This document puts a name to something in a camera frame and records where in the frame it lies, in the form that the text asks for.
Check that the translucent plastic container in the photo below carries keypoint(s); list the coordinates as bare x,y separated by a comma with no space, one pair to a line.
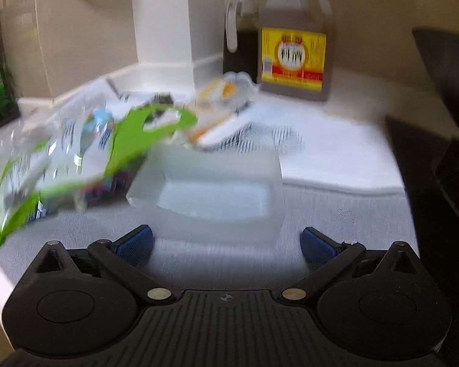
218,198

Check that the cooking wine jug yellow label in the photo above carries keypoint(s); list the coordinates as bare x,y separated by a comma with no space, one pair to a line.
296,43

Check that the clear plastic bag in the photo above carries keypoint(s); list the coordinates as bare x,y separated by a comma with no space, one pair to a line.
42,117

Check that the dark soy sauce bottle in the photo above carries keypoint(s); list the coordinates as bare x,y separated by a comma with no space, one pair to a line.
241,46

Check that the grey dish mat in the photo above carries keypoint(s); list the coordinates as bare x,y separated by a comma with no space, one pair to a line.
375,220

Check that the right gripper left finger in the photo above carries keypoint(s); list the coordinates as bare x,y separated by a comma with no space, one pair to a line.
120,260

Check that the blue white wrapper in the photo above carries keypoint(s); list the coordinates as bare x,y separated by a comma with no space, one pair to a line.
96,131

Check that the green white plastic package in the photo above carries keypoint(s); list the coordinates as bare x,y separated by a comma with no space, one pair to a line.
49,176

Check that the orange white food wrapper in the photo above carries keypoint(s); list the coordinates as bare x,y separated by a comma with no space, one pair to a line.
219,101

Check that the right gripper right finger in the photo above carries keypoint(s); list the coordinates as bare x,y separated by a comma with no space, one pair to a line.
327,261

